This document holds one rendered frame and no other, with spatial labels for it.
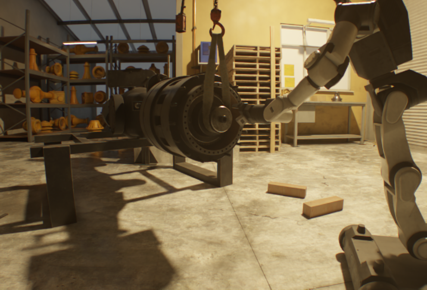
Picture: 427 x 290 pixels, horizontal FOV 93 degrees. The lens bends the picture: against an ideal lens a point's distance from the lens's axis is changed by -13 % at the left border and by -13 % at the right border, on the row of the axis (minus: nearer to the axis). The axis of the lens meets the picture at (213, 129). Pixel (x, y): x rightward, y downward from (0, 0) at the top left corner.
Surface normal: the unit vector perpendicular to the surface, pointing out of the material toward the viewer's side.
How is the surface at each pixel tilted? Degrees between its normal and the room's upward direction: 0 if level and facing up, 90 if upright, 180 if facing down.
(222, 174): 90
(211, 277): 0
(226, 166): 90
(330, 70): 89
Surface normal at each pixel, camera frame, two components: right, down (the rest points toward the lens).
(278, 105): -0.84, -0.04
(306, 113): 0.11, 0.09
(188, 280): 0.00, -1.00
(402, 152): -0.35, 0.09
